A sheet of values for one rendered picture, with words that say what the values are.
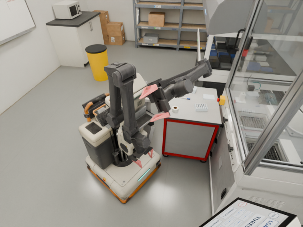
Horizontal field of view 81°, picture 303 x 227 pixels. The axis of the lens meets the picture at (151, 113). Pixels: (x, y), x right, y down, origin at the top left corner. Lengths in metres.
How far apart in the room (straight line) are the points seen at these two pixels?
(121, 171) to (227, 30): 1.83
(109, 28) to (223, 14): 4.02
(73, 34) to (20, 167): 2.77
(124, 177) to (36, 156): 1.35
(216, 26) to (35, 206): 2.67
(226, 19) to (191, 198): 1.90
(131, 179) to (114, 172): 0.21
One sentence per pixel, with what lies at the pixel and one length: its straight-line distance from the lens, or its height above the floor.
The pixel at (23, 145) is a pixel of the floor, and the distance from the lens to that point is 3.09.
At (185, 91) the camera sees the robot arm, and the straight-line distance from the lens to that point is 0.71.
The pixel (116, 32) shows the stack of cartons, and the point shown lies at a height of 0.35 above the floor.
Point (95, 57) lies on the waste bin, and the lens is 3.68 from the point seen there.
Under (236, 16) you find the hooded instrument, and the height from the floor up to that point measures 1.55.
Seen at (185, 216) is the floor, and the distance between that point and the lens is 2.12.
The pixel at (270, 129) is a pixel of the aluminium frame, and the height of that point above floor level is 1.34.
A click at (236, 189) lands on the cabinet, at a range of 1.51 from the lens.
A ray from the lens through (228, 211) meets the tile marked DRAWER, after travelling 1.12.
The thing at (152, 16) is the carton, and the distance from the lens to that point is 5.18.
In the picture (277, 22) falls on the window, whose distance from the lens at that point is 1.30.
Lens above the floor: 1.99
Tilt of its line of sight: 42 degrees down
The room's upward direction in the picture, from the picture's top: straight up
